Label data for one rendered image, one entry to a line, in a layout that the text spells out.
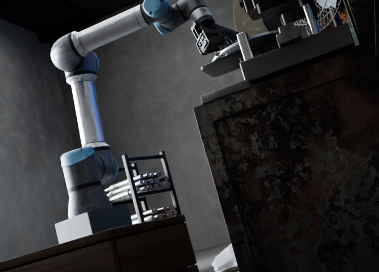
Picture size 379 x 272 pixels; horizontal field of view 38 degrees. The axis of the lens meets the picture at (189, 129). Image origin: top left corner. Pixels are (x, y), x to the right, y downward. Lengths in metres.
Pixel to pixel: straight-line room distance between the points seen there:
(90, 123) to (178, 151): 6.85
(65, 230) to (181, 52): 7.34
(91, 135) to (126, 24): 0.43
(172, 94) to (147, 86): 0.47
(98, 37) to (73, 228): 0.65
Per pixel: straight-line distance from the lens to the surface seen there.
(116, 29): 1.92
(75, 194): 1.87
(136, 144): 9.15
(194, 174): 8.74
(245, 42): 1.56
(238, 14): 3.22
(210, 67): 1.71
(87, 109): 2.05
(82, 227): 1.81
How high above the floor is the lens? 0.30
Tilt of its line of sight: 10 degrees up
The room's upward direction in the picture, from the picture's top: 16 degrees counter-clockwise
